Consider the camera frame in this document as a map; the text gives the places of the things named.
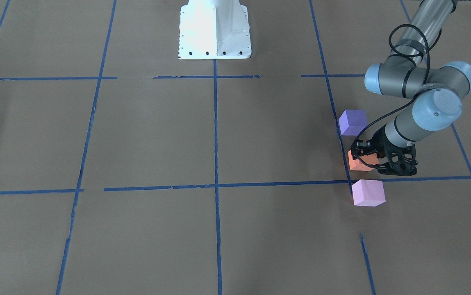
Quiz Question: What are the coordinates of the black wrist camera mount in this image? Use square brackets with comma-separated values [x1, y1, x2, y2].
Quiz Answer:
[351, 139, 379, 157]

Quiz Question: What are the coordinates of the pink foam block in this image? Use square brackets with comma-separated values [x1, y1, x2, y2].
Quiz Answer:
[351, 179, 387, 207]

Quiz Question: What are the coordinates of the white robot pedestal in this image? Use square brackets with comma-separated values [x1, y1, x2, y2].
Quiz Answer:
[178, 0, 252, 60]

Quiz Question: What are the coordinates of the purple foam block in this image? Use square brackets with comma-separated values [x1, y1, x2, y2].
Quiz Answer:
[338, 109, 369, 136]

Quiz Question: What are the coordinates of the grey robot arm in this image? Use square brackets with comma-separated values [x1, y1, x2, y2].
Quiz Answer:
[350, 0, 471, 176]

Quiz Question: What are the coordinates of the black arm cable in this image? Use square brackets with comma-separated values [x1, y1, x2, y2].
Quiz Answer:
[352, 24, 430, 152]

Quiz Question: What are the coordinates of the orange foam block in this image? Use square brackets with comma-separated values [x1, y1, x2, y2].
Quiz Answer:
[348, 150, 380, 171]

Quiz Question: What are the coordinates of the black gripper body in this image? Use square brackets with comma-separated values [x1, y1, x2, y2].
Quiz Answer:
[373, 126, 418, 167]

